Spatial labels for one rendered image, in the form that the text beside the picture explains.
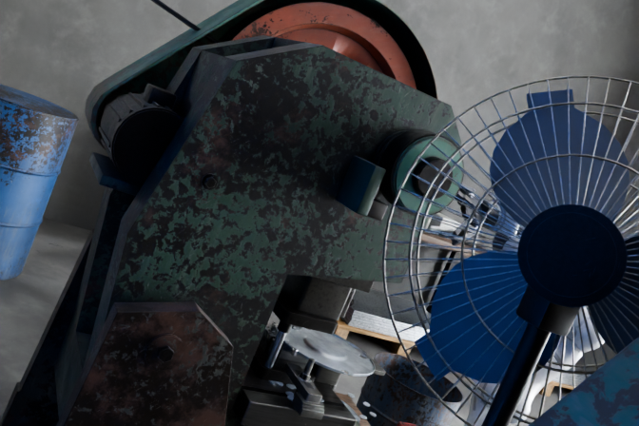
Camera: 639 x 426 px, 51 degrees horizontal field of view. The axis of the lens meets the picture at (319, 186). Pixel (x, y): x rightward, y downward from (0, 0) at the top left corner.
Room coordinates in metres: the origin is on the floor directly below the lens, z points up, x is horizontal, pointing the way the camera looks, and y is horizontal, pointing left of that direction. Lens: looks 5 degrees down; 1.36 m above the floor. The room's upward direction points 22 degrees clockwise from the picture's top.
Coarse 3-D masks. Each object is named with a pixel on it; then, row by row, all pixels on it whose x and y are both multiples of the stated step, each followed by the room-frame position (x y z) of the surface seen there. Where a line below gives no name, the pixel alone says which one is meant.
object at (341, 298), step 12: (288, 276) 1.76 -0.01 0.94; (300, 276) 1.70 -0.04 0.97; (288, 288) 1.73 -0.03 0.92; (300, 288) 1.68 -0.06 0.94; (312, 288) 1.67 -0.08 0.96; (324, 288) 1.68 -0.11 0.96; (336, 288) 1.70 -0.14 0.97; (348, 288) 1.71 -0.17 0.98; (288, 300) 1.71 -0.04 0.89; (300, 300) 1.66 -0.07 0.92; (312, 300) 1.67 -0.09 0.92; (324, 300) 1.69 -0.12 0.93; (336, 300) 1.70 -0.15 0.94; (348, 300) 1.75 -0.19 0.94; (312, 312) 1.68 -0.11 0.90; (324, 312) 1.70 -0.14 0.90; (336, 312) 1.71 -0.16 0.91
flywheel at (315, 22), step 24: (240, 24) 1.97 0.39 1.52; (264, 24) 1.92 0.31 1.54; (288, 24) 1.95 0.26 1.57; (312, 24) 1.99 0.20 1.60; (336, 24) 2.01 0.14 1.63; (360, 24) 2.05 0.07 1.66; (336, 48) 2.06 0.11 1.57; (360, 48) 2.10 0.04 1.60; (384, 48) 2.09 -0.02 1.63; (384, 72) 2.14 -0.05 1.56; (408, 72) 2.14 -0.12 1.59
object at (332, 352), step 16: (288, 336) 1.78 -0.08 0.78; (304, 336) 1.84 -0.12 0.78; (320, 336) 1.89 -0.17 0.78; (336, 336) 1.94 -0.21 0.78; (304, 352) 1.71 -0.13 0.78; (320, 352) 1.75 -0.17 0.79; (336, 352) 1.79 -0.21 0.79; (352, 352) 1.87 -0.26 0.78; (336, 368) 1.69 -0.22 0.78; (352, 368) 1.74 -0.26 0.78; (368, 368) 1.79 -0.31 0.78
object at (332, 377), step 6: (360, 348) 1.94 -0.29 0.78; (366, 354) 1.91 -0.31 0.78; (318, 366) 1.76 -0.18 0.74; (378, 366) 1.84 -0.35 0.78; (312, 372) 1.77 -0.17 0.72; (318, 372) 1.75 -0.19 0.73; (324, 372) 1.76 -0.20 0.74; (330, 372) 1.77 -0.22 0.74; (336, 372) 1.77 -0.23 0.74; (378, 372) 1.81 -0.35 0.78; (384, 372) 1.82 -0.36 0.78; (318, 378) 1.75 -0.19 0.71; (324, 378) 1.76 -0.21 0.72; (330, 378) 1.77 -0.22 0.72; (336, 378) 1.78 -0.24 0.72; (330, 384) 1.78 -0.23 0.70; (336, 384) 1.78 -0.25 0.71
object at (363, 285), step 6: (336, 282) 1.67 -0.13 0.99; (342, 282) 1.67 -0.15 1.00; (348, 282) 1.68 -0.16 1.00; (354, 282) 1.69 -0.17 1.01; (360, 282) 1.70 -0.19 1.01; (366, 282) 1.70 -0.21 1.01; (372, 282) 1.71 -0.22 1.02; (354, 288) 1.69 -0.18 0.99; (360, 288) 1.70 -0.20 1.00; (366, 288) 1.71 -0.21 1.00
